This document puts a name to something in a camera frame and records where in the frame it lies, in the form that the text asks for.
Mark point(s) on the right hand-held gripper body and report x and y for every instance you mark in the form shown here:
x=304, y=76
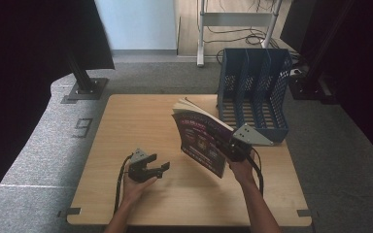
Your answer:
x=243, y=142

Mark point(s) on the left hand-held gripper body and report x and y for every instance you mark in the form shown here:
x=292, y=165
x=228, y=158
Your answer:
x=137, y=166

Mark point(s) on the purple paperback book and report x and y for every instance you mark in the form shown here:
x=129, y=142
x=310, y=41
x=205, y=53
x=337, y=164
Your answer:
x=200, y=139

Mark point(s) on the blue plastic file rack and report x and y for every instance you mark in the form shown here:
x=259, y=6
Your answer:
x=255, y=97

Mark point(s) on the person's right hand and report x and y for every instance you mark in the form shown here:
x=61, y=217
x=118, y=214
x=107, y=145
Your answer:
x=243, y=171

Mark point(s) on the black metal stand with base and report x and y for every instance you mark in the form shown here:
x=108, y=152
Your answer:
x=311, y=84
x=85, y=85

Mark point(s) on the black curtain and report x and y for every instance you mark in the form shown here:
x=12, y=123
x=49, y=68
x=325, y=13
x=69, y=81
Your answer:
x=29, y=81
x=353, y=64

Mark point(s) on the grey table bracket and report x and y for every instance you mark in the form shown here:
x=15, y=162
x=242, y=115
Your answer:
x=69, y=212

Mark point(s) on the white metal desk frame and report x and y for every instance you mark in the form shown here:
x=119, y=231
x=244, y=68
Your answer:
x=233, y=19

